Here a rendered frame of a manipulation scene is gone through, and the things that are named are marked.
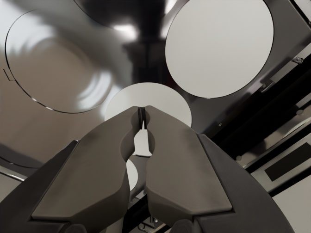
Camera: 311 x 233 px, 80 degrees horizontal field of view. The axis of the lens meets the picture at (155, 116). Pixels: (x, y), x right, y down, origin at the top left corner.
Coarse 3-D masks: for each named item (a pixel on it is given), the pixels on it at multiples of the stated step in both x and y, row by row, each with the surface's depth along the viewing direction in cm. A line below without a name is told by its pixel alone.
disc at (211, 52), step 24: (192, 0) 16; (216, 0) 16; (240, 0) 16; (192, 24) 17; (216, 24) 17; (240, 24) 17; (264, 24) 17; (168, 48) 18; (192, 48) 18; (216, 48) 18; (240, 48) 18; (264, 48) 18; (192, 72) 19; (216, 72) 19; (240, 72) 19; (216, 96) 20
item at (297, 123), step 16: (288, 64) 23; (304, 64) 21; (272, 80) 23; (288, 80) 22; (256, 96) 24; (272, 96) 23; (240, 112) 25; (256, 112) 25; (288, 112) 19; (304, 112) 18; (224, 128) 26; (272, 128) 20; (288, 128) 18; (304, 128) 17; (256, 144) 20; (272, 144) 19; (288, 144) 18; (240, 160) 21; (256, 160) 19; (144, 192) 33; (128, 208) 35; (128, 224) 34; (144, 224) 28; (160, 224) 25
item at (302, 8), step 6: (294, 0) 16; (300, 0) 16; (306, 0) 16; (294, 6) 16; (300, 6) 16; (306, 6) 16; (300, 12) 16; (306, 12) 16; (306, 18) 17; (306, 24) 17
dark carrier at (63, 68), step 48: (0, 0) 15; (48, 0) 15; (96, 0) 16; (144, 0) 16; (288, 0) 16; (0, 48) 17; (48, 48) 17; (96, 48) 18; (144, 48) 18; (288, 48) 18; (0, 96) 20; (48, 96) 20; (96, 96) 20; (192, 96) 20; (240, 96) 20; (0, 144) 23; (48, 144) 23
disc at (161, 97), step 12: (144, 84) 19; (156, 84) 19; (120, 96) 20; (132, 96) 20; (144, 96) 20; (156, 96) 20; (168, 96) 20; (180, 96) 20; (108, 108) 21; (120, 108) 21; (168, 108) 21; (180, 108) 21; (180, 120) 22; (144, 132) 22; (144, 144) 23
